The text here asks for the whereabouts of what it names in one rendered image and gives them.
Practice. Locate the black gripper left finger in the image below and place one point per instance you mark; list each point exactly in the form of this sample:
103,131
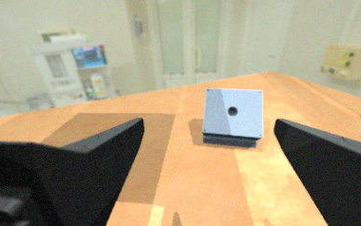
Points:
79,183

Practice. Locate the grey sloped panel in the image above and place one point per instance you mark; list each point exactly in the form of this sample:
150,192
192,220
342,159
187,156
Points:
233,117

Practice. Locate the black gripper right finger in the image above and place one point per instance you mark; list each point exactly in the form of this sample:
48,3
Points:
329,167

